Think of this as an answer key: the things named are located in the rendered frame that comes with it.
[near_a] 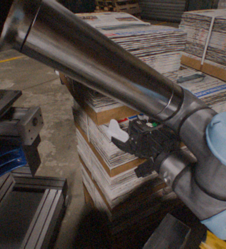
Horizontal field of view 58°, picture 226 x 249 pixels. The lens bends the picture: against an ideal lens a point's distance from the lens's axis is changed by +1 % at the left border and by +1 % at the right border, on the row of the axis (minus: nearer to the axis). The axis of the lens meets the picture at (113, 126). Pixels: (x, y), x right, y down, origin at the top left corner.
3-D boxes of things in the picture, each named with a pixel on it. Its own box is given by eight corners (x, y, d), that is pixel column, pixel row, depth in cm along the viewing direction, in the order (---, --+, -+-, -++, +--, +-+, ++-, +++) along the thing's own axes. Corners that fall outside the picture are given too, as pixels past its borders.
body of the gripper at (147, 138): (152, 111, 50) (190, 138, 41) (148, 139, 55) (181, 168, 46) (126, 119, 47) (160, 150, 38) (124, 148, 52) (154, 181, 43)
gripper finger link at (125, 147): (118, 129, 53) (147, 141, 49) (118, 134, 54) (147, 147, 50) (107, 138, 50) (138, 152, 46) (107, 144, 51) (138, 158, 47)
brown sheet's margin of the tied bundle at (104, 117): (78, 105, 69) (76, 93, 67) (148, 88, 80) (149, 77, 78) (96, 126, 57) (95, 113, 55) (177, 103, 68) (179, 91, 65)
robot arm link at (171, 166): (196, 183, 43) (165, 198, 40) (180, 168, 46) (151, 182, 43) (205, 156, 39) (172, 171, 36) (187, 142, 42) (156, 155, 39)
